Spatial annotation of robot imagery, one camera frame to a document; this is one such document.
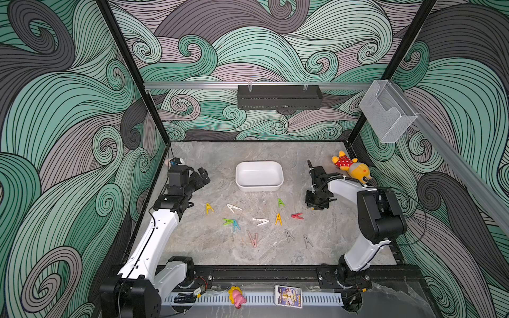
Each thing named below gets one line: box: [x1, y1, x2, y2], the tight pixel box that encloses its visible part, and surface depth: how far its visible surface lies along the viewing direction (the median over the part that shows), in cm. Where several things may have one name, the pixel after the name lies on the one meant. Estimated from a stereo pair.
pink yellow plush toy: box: [227, 286, 248, 310], surface depth 69 cm
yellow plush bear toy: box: [331, 151, 373, 185], surface depth 102 cm
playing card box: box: [274, 284, 303, 310], surface depth 70 cm
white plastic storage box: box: [235, 160, 285, 192], surface depth 106 cm
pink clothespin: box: [246, 229, 258, 248], surface depth 83 cm
